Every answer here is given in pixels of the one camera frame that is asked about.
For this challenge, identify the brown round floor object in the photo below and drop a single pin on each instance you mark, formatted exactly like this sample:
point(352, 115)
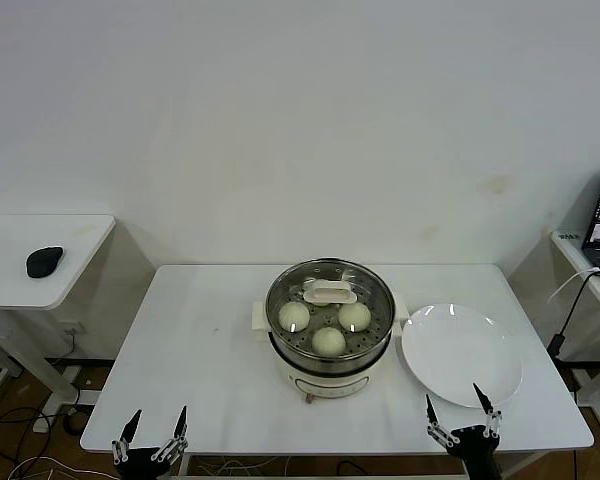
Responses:
point(72, 424)

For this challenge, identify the stainless steel steamer basket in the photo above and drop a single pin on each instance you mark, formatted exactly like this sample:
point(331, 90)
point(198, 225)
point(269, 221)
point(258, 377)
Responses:
point(360, 357)

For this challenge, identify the white main work table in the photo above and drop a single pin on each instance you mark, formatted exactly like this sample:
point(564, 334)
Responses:
point(230, 390)

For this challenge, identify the white side table with mouse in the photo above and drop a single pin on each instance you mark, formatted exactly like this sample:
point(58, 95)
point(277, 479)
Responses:
point(10, 295)

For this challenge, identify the white round plate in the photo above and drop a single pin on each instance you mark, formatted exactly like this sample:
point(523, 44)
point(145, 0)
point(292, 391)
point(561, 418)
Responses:
point(460, 360)

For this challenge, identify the white floor power strip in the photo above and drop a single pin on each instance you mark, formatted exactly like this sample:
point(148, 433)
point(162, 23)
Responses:
point(41, 425)

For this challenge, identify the black computer mouse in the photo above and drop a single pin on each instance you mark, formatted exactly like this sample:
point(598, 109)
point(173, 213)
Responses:
point(44, 261)

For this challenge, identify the white steamed baozi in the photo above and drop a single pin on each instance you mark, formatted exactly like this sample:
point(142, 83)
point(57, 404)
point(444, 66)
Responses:
point(355, 316)
point(328, 341)
point(294, 316)

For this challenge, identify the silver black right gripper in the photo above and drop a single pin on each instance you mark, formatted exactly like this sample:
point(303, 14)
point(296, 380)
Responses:
point(475, 442)

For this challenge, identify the white wall socket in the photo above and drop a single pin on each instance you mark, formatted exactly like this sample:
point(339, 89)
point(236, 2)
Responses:
point(72, 330)

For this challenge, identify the small printed label sticker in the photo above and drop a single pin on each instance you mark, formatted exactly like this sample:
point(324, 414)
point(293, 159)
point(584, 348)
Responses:
point(569, 235)

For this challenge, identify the cream electric cooker base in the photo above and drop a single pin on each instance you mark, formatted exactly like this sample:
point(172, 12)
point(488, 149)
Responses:
point(325, 386)

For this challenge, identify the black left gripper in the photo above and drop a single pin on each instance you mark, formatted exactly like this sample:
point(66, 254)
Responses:
point(142, 465)

